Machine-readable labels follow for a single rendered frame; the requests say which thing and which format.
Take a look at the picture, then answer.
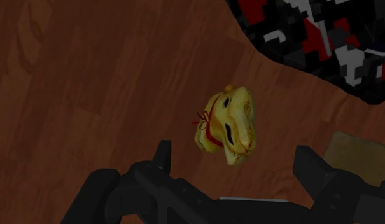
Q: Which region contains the tan flat box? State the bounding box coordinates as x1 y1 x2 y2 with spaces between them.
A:
323 131 385 188

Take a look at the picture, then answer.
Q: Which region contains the patterned robot stand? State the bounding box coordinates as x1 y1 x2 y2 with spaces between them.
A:
225 0 385 105

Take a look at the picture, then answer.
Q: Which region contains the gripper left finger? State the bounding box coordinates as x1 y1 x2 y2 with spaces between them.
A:
60 139 242 224

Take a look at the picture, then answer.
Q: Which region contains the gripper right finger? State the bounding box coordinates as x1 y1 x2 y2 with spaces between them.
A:
292 144 385 224

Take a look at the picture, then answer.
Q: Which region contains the yellow animal head figure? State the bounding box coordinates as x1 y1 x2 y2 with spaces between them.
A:
192 83 257 166

